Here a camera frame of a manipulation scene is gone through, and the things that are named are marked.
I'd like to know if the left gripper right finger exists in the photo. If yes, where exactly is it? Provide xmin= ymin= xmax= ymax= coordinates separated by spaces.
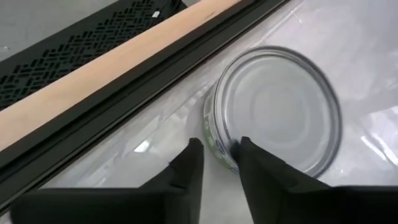
xmin=231 ymin=136 xmax=398 ymax=224

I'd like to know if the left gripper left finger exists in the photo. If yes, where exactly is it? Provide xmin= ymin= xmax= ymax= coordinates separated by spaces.
xmin=9 ymin=137 xmax=205 ymax=224

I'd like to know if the black perforated panel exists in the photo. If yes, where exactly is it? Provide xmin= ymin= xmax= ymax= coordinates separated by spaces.
xmin=0 ymin=0 xmax=187 ymax=111

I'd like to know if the green tuna can silver lid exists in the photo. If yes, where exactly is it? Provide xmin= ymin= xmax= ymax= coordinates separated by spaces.
xmin=202 ymin=45 xmax=343 ymax=179

